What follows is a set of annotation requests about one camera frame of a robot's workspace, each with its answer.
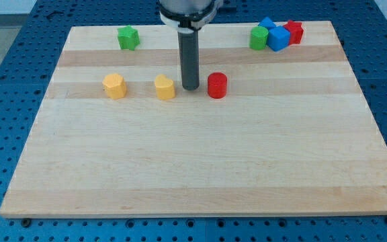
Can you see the yellow hexagon block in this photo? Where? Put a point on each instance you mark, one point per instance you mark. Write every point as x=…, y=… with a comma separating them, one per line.
x=114, y=86

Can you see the red star block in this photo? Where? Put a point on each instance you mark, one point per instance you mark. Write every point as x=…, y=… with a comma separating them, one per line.
x=296, y=31

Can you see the blue cube block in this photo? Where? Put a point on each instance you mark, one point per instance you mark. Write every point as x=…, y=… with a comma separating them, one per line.
x=278, y=38

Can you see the wooden board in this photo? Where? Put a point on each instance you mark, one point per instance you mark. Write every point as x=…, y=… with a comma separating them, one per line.
x=293, y=136

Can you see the yellow heart block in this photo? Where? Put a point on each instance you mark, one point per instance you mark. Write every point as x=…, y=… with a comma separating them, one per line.
x=165, y=88

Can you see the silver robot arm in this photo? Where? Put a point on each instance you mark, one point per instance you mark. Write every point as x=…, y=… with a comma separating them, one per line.
x=188, y=17

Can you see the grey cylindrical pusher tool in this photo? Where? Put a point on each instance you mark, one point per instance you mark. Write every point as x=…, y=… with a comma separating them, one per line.
x=189, y=60

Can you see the green cylinder block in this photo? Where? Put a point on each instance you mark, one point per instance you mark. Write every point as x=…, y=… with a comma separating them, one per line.
x=258, y=38

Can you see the blue triangle block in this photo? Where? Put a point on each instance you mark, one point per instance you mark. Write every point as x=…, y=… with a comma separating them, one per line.
x=267, y=22

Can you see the green star block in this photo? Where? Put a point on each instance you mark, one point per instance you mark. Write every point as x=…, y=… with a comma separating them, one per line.
x=128, y=38

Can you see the red cylinder block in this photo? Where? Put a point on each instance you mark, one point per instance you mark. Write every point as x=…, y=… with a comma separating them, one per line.
x=217, y=85

